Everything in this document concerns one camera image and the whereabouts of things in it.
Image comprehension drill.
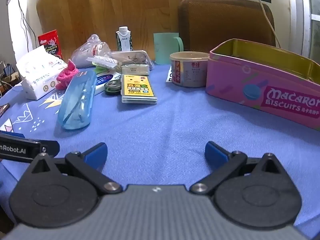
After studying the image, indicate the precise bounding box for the yellow box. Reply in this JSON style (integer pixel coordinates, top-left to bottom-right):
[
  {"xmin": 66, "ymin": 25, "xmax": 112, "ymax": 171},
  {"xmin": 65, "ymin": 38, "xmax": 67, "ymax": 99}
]
[{"xmin": 121, "ymin": 74, "xmax": 158, "ymax": 105}]

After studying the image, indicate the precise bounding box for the small white box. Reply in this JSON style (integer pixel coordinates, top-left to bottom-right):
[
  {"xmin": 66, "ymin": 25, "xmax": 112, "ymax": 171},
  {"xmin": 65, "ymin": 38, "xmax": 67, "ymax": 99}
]
[{"xmin": 121, "ymin": 64, "xmax": 150, "ymax": 76}]

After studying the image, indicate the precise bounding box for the blue printed tablecloth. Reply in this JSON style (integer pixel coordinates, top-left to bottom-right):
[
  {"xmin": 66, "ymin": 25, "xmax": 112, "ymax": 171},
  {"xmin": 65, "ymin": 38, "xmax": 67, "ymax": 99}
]
[{"xmin": 0, "ymin": 62, "xmax": 320, "ymax": 240}]

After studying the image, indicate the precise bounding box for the blue glasses case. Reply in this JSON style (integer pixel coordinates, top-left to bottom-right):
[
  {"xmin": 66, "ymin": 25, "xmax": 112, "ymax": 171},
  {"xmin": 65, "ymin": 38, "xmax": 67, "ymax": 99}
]
[{"xmin": 57, "ymin": 70, "xmax": 97, "ymax": 131}]

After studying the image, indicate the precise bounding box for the clear bag with keychain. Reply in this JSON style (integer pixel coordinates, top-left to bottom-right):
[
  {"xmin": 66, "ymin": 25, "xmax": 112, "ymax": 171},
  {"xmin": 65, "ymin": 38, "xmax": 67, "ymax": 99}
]
[{"xmin": 111, "ymin": 50, "xmax": 153, "ymax": 70}]

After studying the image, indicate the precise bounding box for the red snack box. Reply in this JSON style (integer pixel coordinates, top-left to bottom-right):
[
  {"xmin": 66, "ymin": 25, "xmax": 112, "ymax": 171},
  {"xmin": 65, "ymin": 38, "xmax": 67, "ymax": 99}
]
[{"xmin": 38, "ymin": 29, "xmax": 63, "ymax": 60}]

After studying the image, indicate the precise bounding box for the white framed frosted window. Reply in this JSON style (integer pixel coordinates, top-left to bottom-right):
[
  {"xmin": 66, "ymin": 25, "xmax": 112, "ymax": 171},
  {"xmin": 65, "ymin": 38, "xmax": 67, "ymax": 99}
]
[{"xmin": 292, "ymin": 0, "xmax": 320, "ymax": 64}]

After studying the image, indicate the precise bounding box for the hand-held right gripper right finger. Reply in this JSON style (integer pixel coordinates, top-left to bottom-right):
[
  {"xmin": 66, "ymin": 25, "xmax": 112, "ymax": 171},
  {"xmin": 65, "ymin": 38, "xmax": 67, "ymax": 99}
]
[{"xmin": 190, "ymin": 141, "xmax": 283, "ymax": 195}]

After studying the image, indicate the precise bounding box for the white blue wet wipes pack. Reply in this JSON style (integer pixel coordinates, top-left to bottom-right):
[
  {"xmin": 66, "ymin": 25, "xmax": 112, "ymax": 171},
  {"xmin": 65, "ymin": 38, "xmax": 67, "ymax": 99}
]
[{"xmin": 93, "ymin": 70, "xmax": 123, "ymax": 96}]

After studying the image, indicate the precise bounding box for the pink crochet piece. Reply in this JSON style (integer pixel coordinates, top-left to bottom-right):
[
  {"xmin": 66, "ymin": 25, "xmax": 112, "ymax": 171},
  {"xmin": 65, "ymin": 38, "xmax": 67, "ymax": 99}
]
[{"xmin": 55, "ymin": 59, "xmax": 78, "ymax": 91}]

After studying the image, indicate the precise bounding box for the round paper food can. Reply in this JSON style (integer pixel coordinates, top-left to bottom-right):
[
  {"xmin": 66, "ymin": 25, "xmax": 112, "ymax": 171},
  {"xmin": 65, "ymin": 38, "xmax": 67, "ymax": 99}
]
[{"xmin": 170, "ymin": 51, "xmax": 210, "ymax": 88}]

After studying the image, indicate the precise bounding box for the small milk carton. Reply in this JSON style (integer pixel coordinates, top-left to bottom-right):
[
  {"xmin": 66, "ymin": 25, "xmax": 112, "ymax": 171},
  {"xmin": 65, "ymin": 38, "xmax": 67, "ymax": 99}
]
[{"xmin": 115, "ymin": 26, "xmax": 133, "ymax": 52}]

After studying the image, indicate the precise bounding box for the green plastic cup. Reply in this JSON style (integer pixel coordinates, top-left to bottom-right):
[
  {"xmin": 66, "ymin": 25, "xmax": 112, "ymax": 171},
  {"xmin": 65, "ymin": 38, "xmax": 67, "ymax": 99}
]
[{"xmin": 153, "ymin": 32, "xmax": 184, "ymax": 65}]

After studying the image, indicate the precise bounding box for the pink biscuit tin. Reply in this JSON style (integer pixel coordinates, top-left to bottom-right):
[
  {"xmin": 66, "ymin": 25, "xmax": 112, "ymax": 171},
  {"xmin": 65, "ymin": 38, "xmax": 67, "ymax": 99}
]
[{"xmin": 205, "ymin": 38, "xmax": 320, "ymax": 131}]

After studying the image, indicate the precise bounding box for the white power cable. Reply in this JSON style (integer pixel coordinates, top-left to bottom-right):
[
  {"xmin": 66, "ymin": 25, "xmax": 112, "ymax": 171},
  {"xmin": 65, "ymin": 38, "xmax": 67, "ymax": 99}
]
[{"xmin": 247, "ymin": 0, "xmax": 283, "ymax": 48}]

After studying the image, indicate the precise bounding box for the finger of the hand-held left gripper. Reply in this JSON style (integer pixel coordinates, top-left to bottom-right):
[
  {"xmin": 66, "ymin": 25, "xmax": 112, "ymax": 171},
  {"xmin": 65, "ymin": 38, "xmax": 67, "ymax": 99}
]
[
  {"xmin": 40, "ymin": 140, "xmax": 60, "ymax": 158},
  {"xmin": 0, "ymin": 130, "xmax": 26, "ymax": 139}
]

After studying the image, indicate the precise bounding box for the white tissue pack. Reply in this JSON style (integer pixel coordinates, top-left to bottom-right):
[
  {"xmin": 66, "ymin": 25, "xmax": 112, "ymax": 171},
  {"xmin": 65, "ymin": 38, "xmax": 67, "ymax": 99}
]
[{"xmin": 16, "ymin": 45, "xmax": 68, "ymax": 101}]

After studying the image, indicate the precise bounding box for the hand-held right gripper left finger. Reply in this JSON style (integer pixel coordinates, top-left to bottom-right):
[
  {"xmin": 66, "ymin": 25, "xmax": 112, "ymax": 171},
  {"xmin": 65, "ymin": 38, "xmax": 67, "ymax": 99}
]
[{"xmin": 30, "ymin": 142, "xmax": 123, "ymax": 195}]

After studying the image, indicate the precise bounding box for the clear plastic bag with cups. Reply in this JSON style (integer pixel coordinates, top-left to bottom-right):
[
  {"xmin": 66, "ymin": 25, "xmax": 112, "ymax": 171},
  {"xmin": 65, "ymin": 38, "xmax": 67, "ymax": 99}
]
[{"xmin": 71, "ymin": 34, "xmax": 112, "ymax": 68}]

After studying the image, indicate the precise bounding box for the brown chair back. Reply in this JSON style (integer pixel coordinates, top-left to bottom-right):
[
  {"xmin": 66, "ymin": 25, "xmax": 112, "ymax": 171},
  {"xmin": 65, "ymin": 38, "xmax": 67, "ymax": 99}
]
[{"xmin": 177, "ymin": 0, "xmax": 277, "ymax": 53}]

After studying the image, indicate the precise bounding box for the wood pattern board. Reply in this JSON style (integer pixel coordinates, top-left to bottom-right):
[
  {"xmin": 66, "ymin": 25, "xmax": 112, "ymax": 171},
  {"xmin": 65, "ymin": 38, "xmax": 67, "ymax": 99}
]
[{"xmin": 36, "ymin": 0, "xmax": 194, "ymax": 63}]

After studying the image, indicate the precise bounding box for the cluster of cables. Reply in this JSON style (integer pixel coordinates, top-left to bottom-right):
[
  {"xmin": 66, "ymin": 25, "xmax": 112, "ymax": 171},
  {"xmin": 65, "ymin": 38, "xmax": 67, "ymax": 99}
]
[{"xmin": 0, "ymin": 60, "xmax": 21, "ymax": 98}]

